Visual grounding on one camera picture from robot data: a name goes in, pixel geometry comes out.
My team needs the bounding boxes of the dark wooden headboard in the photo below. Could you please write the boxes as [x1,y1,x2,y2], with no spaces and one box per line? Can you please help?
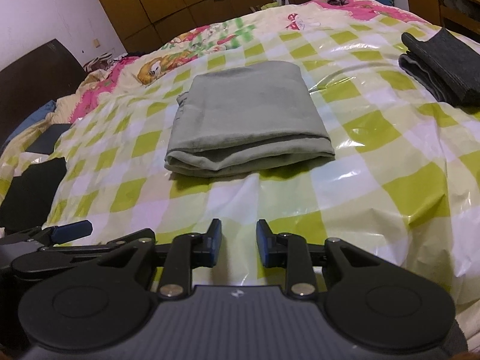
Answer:
[0,39,87,142]

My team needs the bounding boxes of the dark grey folded garment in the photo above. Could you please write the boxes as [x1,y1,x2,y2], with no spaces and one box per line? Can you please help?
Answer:
[399,28,479,108]

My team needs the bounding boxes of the dark navy folded cloth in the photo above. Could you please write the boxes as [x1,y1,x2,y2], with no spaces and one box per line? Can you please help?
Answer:
[26,124,72,155]

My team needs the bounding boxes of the black folded garment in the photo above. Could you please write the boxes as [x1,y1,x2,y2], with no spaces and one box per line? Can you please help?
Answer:
[1,158,67,235]

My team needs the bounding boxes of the cartoon print quilt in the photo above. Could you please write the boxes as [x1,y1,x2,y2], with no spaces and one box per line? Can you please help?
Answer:
[46,0,421,124]

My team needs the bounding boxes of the wooden side desk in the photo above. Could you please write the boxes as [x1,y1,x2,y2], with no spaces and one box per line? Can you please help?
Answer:
[408,0,480,42]

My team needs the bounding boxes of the grey-green pants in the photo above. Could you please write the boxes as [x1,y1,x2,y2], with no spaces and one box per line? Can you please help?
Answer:
[164,61,335,178]

